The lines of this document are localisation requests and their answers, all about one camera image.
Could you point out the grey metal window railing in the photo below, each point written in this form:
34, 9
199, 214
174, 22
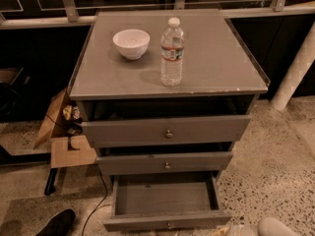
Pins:
29, 14

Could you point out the white diagonal pole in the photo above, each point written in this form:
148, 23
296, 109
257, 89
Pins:
296, 72

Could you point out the brown cardboard box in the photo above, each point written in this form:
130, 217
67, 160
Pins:
66, 150

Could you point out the grey drawer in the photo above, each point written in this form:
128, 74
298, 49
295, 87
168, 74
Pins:
165, 201
165, 131
164, 163

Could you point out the grey bottom drawer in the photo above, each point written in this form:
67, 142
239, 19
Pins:
165, 201

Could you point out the black chair leg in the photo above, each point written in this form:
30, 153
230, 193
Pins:
49, 188

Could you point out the black shoe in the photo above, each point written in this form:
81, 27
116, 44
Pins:
59, 225

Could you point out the grey top drawer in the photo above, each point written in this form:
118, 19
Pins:
165, 131

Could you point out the clear plastic water bottle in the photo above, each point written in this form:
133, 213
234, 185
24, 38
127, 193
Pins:
172, 53

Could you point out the white ceramic bowl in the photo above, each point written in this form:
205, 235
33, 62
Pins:
132, 43

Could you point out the grey wooden drawer cabinet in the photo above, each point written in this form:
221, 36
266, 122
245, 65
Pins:
219, 77

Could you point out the grey middle drawer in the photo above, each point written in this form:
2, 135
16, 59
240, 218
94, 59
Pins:
164, 163

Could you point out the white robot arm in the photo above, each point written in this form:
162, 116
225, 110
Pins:
267, 226

